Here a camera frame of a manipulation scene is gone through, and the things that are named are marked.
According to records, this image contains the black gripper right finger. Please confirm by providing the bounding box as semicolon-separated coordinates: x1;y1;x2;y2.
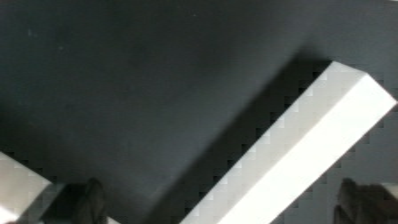
333;178;398;224

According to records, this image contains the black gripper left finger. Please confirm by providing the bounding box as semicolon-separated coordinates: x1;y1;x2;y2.
41;178;109;224

